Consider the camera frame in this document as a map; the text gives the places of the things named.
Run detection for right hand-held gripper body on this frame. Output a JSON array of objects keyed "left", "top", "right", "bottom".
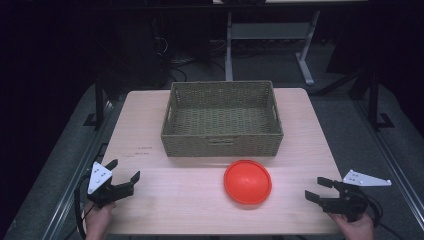
[{"left": 321, "top": 169, "right": 393, "bottom": 223}]

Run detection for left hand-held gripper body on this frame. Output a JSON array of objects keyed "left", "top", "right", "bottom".
[{"left": 86, "top": 161, "right": 136, "bottom": 210}]

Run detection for person's right hand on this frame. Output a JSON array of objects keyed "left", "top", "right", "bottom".
[{"left": 327, "top": 212, "right": 376, "bottom": 240}]

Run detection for person's left hand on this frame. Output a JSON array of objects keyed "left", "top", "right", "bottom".
[{"left": 82, "top": 199, "right": 117, "bottom": 240}]

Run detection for black metal stand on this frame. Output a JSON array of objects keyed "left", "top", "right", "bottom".
[
  {"left": 365, "top": 68, "right": 396, "bottom": 132},
  {"left": 82, "top": 71, "right": 112, "bottom": 131}
]

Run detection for orange plastic bowl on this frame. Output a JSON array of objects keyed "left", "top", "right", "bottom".
[{"left": 223, "top": 159, "right": 273, "bottom": 206}]

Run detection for green woven basket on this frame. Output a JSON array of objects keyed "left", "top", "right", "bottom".
[{"left": 160, "top": 80, "right": 285, "bottom": 158}]

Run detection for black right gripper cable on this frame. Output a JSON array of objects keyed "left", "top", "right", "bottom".
[{"left": 358, "top": 188, "right": 406, "bottom": 240}]

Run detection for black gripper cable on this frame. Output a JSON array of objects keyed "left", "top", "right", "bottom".
[
  {"left": 63, "top": 168, "right": 98, "bottom": 240},
  {"left": 358, "top": 188, "right": 406, "bottom": 240}
]

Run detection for aluminium floor rail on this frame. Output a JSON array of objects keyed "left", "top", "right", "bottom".
[
  {"left": 40, "top": 99, "right": 116, "bottom": 240},
  {"left": 352, "top": 98, "right": 424, "bottom": 214}
]

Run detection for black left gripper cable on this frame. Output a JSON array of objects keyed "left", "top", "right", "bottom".
[{"left": 63, "top": 168, "right": 98, "bottom": 240}]

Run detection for black floor cables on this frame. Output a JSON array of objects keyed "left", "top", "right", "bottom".
[{"left": 151, "top": 34, "right": 228, "bottom": 83}]

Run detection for grey metal desk frame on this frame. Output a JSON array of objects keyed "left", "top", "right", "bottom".
[{"left": 224, "top": 9, "right": 322, "bottom": 87}]

